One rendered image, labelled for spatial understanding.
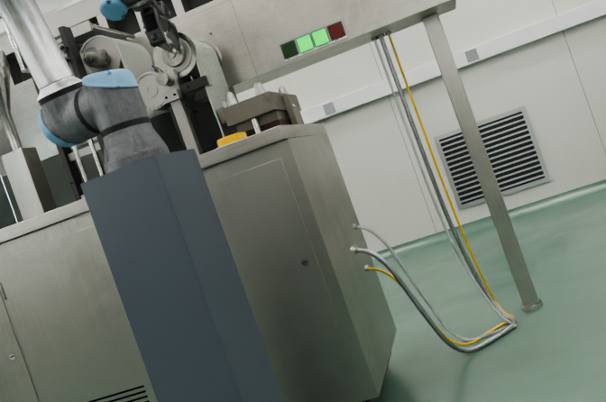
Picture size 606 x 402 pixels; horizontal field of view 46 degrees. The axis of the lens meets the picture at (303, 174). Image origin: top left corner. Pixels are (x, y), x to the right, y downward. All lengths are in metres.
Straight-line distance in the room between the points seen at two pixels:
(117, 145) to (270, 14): 1.12
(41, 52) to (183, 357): 0.77
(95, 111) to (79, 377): 0.96
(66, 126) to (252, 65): 1.03
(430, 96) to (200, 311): 3.47
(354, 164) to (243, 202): 2.93
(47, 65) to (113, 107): 0.21
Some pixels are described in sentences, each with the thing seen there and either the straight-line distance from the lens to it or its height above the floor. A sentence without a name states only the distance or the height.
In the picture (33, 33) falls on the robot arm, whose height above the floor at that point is 1.27.
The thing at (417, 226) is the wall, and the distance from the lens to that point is 4.88.
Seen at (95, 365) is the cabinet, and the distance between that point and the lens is 2.29.
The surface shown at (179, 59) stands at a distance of 2.31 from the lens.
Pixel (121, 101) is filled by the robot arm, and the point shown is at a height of 1.04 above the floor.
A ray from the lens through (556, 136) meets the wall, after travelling 4.87.
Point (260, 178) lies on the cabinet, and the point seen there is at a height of 0.78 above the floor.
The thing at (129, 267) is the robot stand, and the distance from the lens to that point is 1.62.
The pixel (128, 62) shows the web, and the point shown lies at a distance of 2.45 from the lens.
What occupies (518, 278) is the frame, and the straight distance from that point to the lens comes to 2.72.
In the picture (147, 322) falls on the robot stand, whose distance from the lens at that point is 1.63.
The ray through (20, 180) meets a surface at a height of 1.06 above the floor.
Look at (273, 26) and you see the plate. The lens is 2.59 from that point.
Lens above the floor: 0.76
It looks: level
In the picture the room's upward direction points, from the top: 20 degrees counter-clockwise
